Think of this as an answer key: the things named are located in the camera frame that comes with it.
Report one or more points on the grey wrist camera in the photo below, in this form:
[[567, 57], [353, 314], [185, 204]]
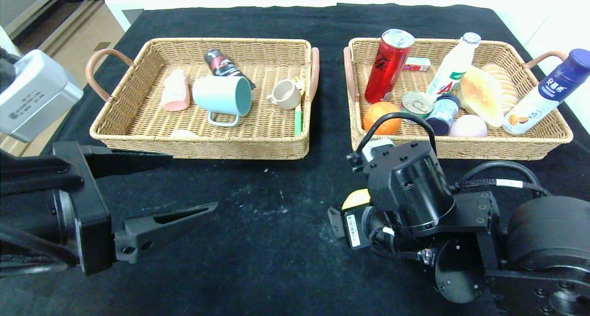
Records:
[[378, 150], [32, 94]]

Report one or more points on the black cosmetic tube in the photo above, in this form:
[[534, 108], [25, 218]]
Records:
[[219, 62]]

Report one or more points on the white hanging cloth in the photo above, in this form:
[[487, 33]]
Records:
[[7, 39]]

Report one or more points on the grey metal shelf frame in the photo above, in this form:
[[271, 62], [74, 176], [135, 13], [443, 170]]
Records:
[[18, 2]]

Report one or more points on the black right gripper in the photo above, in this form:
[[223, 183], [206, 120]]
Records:
[[354, 229]]

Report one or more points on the striped bread loaf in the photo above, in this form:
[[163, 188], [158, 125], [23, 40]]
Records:
[[507, 87]]

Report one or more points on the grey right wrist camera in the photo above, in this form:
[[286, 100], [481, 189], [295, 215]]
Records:
[[378, 150]]

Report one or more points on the pale pink round bun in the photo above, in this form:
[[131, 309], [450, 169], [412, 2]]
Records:
[[468, 128]]

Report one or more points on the small beige cup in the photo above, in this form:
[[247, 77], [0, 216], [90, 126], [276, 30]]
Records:
[[286, 97]]

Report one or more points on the orange fruit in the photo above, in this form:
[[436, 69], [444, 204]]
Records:
[[375, 110]]

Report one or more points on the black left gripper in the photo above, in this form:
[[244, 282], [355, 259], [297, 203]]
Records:
[[91, 205]]

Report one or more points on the black tablecloth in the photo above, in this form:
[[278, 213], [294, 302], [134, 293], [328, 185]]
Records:
[[276, 260]]

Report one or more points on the yellow lemon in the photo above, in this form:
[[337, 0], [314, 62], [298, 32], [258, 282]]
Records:
[[357, 200]]

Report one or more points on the small dark blue jar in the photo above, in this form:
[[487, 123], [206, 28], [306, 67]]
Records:
[[442, 115]]

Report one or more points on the white milk drink bottle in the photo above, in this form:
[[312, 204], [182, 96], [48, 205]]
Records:
[[451, 71]]

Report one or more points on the light blue mug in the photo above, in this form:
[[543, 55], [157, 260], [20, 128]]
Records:
[[216, 94]]

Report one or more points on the short silver tin can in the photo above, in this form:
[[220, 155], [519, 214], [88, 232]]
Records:
[[417, 104]]

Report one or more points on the red soda can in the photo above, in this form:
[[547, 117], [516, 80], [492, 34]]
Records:
[[385, 71]]

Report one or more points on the red green candy box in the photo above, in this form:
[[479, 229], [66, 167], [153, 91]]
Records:
[[419, 66]]

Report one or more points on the yellow bread bun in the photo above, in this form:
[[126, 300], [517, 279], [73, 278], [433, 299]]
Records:
[[481, 97]]

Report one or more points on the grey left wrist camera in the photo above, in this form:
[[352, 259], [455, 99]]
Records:
[[32, 94]]

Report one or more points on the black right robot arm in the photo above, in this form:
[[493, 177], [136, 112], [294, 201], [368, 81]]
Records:
[[415, 191]]

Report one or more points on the small pink bottle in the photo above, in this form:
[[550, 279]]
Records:
[[175, 94]]

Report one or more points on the white bottle blue cap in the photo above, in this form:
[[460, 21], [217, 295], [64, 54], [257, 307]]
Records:
[[534, 106]]

